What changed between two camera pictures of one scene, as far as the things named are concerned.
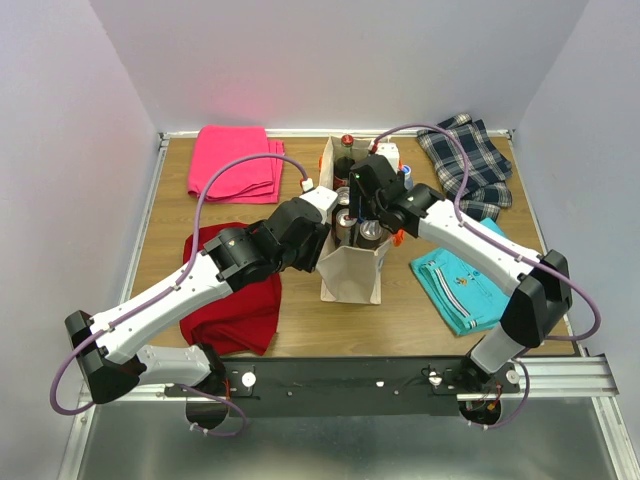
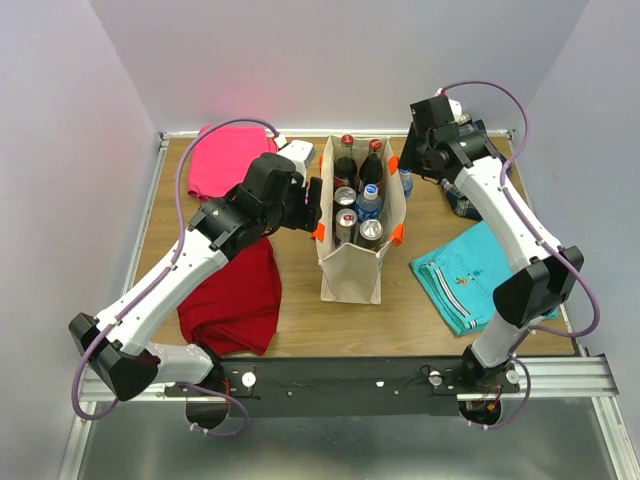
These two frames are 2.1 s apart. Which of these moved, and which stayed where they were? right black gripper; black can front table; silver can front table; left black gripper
Moved: right black gripper; left black gripper
Stayed: silver can front table; black can front table
